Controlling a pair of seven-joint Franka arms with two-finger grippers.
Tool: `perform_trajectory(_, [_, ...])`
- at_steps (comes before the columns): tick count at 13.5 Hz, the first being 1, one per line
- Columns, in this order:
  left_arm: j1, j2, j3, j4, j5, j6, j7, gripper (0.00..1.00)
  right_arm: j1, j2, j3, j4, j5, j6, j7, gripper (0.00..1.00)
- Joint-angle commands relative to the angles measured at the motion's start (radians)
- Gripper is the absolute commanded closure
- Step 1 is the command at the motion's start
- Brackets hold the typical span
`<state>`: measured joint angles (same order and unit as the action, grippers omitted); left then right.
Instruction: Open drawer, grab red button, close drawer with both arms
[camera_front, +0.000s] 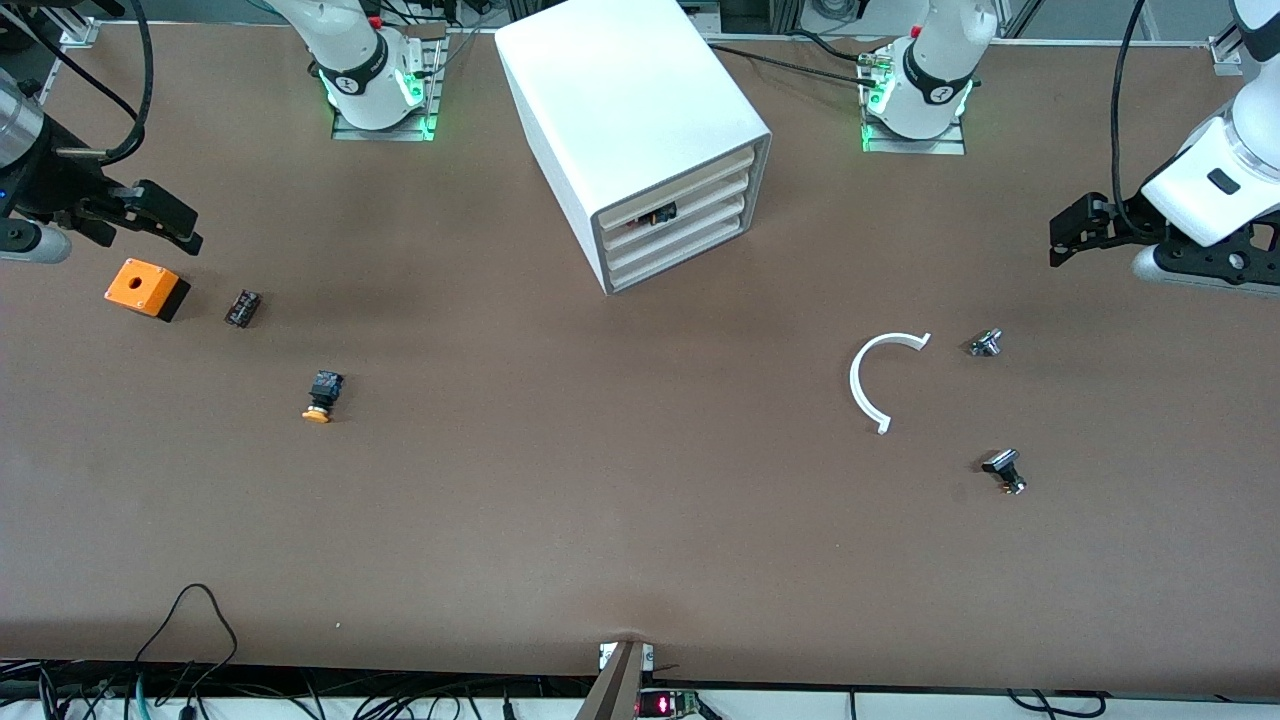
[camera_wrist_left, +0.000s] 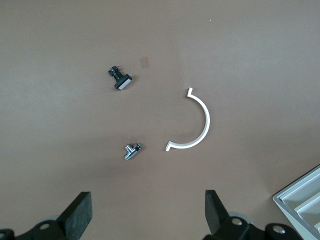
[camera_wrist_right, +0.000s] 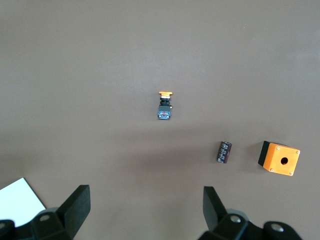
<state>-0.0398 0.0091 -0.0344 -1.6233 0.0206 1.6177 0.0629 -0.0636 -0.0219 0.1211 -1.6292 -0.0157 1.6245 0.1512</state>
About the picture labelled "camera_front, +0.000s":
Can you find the orange push button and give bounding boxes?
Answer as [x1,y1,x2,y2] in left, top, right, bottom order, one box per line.
[301,370,346,425]

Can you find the white curved plastic arc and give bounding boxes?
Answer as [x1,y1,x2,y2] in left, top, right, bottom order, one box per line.
[849,331,933,436]

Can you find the device with red display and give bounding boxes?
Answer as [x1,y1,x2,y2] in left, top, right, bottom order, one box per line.
[637,689,703,720]

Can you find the orange button enclosure box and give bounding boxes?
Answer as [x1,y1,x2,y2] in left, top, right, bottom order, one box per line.
[104,258,192,323]

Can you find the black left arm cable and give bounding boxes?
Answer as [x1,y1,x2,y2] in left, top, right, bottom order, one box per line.
[1108,0,1153,237]

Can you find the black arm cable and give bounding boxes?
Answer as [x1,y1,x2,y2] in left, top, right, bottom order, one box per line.
[1108,0,1153,237]
[40,0,153,167]

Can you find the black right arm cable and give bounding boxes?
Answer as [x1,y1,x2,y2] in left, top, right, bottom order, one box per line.
[40,0,153,167]

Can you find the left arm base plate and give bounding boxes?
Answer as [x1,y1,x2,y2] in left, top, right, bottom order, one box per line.
[859,52,968,155]

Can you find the black silver selector switch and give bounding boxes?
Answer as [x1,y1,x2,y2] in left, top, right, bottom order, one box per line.
[980,448,1029,497]

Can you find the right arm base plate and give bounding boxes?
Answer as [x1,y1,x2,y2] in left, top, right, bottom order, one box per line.
[331,24,448,142]

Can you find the black cable behind cabinet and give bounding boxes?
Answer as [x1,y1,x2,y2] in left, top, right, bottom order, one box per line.
[706,28,883,79]

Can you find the black looped cable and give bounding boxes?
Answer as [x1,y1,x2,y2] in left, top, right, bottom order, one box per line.
[130,583,241,701]

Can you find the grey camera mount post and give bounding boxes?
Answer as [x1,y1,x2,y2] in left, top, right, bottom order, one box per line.
[574,640,657,720]

